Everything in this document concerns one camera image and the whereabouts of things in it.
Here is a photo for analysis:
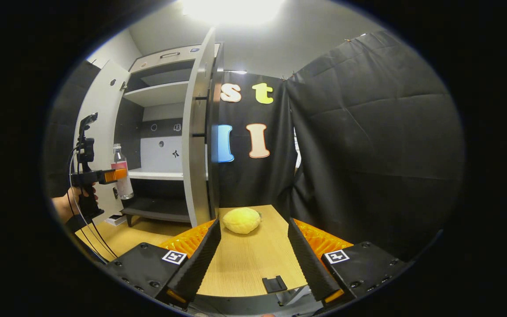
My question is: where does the large ceiling light panel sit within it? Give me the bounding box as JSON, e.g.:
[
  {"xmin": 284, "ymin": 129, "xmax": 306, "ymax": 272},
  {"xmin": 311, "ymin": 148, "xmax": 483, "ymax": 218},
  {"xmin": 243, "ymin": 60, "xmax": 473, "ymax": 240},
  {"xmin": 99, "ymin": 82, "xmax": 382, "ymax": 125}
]
[{"xmin": 181, "ymin": 0, "xmax": 286, "ymax": 26}]

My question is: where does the white cabinet drawer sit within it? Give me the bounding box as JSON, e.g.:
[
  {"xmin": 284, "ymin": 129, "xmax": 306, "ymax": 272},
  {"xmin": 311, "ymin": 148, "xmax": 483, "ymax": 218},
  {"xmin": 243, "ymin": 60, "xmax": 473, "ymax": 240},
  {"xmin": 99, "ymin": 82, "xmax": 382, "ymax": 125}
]
[{"xmin": 129, "ymin": 44, "xmax": 213, "ymax": 74}]

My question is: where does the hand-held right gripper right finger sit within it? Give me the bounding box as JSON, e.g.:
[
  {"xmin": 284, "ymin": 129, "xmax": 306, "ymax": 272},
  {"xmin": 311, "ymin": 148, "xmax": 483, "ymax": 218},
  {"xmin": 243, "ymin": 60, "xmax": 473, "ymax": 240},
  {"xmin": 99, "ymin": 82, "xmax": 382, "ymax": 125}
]
[{"xmin": 288, "ymin": 218, "xmax": 409, "ymax": 309}]

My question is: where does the small black clip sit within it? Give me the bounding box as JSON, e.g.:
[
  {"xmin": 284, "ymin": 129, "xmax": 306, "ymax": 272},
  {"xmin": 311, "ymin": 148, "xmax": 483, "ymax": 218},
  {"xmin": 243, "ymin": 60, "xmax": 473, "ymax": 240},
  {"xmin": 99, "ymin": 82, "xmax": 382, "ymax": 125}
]
[{"xmin": 262, "ymin": 276, "xmax": 288, "ymax": 294}]

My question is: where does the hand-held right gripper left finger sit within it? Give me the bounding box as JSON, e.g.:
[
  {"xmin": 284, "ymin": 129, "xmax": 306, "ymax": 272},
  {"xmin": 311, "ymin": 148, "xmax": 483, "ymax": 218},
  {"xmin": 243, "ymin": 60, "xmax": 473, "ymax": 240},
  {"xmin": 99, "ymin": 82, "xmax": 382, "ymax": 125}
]
[{"xmin": 104, "ymin": 219, "xmax": 221, "ymax": 310}]

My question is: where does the yellow round plush toy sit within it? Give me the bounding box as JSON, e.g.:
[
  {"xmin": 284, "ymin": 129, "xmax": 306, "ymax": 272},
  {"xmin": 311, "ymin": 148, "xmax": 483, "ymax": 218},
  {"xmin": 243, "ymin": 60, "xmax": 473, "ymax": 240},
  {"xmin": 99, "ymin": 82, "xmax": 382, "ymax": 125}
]
[{"xmin": 222, "ymin": 207, "xmax": 262, "ymax": 235}]

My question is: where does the black backdrop cloth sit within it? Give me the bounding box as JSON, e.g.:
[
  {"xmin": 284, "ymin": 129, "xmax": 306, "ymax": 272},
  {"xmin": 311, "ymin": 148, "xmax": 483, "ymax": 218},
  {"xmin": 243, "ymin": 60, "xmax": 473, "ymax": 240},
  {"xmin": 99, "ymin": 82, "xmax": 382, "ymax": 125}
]
[
  {"xmin": 213, "ymin": 31, "xmax": 465, "ymax": 261},
  {"xmin": 44, "ymin": 62, "xmax": 101, "ymax": 199}
]

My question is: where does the thin gripper cable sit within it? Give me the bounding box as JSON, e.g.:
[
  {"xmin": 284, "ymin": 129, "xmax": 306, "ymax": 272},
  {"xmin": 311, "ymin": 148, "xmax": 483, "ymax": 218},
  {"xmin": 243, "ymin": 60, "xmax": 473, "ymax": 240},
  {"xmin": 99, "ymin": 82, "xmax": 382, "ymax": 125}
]
[{"xmin": 68, "ymin": 147, "xmax": 119, "ymax": 264}]

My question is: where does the white cabinet door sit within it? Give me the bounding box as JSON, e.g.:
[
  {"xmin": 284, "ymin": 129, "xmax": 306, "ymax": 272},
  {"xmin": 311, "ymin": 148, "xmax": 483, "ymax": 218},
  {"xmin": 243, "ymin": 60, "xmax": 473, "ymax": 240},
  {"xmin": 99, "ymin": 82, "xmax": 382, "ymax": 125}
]
[
  {"xmin": 181, "ymin": 27, "xmax": 219, "ymax": 228},
  {"xmin": 73, "ymin": 60, "xmax": 132, "ymax": 221}
]

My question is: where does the white and dark cabinet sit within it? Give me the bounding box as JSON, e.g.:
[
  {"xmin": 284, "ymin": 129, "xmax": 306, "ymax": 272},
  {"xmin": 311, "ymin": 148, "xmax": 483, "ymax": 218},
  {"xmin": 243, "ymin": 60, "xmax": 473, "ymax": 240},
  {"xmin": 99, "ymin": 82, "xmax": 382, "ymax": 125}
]
[{"xmin": 119, "ymin": 43, "xmax": 226, "ymax": 228}]

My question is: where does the clear bottle with pink label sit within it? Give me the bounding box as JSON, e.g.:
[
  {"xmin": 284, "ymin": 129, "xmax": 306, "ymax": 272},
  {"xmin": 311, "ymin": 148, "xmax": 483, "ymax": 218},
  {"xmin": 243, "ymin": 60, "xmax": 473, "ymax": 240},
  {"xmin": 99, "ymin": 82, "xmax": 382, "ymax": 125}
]
[{"xmin": 111, "ymin": 143, "xmax": 135, "ymax": 201}]

